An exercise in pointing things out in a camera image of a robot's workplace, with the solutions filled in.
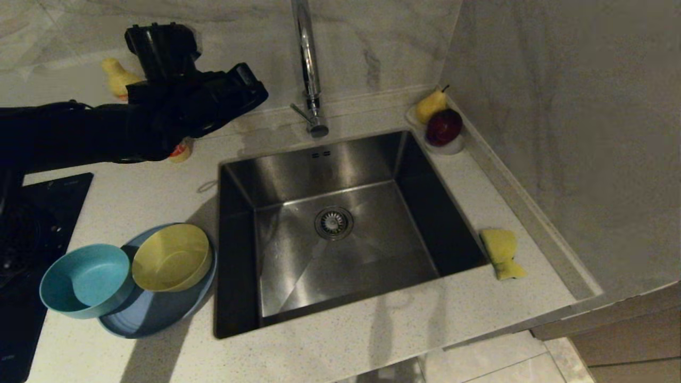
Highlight chrome kitchen faucet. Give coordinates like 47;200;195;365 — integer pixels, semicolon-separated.
290;0;330;140

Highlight orange white dish soap bottle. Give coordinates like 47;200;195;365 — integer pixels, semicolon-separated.
101;57;193;163

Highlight stainless steel sink basin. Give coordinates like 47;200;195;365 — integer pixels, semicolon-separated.
213;130;489;339

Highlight yellow sponge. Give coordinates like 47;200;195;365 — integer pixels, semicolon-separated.
479;228;527;281

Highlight dark red apple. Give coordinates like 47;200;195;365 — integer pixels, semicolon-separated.
425;109;462;147

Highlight yellow bowl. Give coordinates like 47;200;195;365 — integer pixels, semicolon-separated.
131;223;213;293

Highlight wooden cabinet front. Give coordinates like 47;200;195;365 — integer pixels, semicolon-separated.
530;281;681;383

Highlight round metal drain strainer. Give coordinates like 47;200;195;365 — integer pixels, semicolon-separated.
314;206;354;241

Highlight yellow pear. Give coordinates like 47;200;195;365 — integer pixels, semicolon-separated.
416;84;449;125

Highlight teal bowl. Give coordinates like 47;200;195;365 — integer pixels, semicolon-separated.
39;244;134;320

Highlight black induction cooktop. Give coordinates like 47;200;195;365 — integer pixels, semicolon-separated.
0;170;93;383

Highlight blue plate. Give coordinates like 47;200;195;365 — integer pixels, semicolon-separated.
98;224;218;339

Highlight small white fruit dish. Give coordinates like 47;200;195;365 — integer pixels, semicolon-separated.
406;105;465;155

